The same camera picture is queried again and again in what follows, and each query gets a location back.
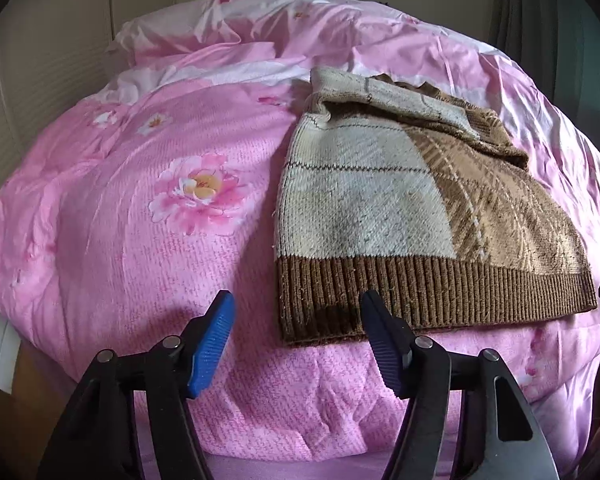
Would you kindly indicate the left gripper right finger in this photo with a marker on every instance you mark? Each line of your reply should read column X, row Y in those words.
column 498, row 437

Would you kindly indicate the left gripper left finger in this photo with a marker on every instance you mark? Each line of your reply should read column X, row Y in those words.
column 96, row 435

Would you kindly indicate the brown beige knitted sweater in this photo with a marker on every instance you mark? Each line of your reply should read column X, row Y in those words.
column 421, row 197

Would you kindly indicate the pink floral quilt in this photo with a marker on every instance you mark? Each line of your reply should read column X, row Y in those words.
column 138, row 205

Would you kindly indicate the dark green curtain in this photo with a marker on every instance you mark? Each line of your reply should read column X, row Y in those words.
column 557, row 43

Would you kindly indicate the white pink pillow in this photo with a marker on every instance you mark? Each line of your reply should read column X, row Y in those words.
column 275, row 28

